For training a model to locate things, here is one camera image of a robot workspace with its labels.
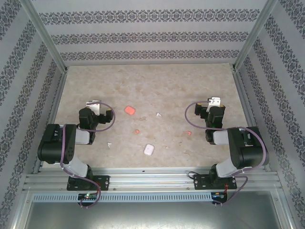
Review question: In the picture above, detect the white earbud charging case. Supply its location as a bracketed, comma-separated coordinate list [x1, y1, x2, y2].
[143, 143, 155, 156]

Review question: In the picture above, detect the left controller circuit board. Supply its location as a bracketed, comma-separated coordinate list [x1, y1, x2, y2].
[78, 193, 99, 201]

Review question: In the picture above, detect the sheet metal tray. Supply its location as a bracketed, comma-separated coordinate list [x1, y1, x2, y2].
[14, 190, 293, 229]

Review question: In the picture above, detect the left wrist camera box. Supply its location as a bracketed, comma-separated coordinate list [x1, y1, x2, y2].
[86, 100, 101, 116]

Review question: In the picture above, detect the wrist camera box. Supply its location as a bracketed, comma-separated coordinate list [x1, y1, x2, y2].
[206, 96, 222, 112]
[86, 100, 101, 116]

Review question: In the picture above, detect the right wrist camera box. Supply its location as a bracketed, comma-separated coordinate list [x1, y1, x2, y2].
[206, 96, 222, 112]

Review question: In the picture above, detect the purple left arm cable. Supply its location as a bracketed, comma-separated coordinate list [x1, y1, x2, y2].
[59, 101, 116, 208]

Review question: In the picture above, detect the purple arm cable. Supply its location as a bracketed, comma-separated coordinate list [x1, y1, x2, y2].
[59, 101, 116, 208]
[185, 101, 267, 207]

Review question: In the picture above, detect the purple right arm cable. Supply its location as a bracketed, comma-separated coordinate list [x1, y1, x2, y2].
[185, 101, 267, 207]

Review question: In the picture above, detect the aluminium side rail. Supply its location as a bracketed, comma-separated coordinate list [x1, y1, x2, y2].
[33, 71, 69, 174]
[232, 70, 270, 170]

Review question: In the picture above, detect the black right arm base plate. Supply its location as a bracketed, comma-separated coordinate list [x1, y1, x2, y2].
[193, 174, 238, 191]

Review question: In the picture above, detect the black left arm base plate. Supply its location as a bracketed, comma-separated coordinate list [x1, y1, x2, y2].
[66, 175, 111, 191]

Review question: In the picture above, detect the aluminium frame post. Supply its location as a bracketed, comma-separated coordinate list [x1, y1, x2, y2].
[22, 0, 69, 72]
[232, 0, 279, 71]

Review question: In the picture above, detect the aluminium mounting rail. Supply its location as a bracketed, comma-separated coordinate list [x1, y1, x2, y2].
[22, 167, 281, 191]

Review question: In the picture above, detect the slotted grey cable duct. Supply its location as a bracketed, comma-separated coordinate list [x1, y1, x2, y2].
[32, 192, 213, 201]

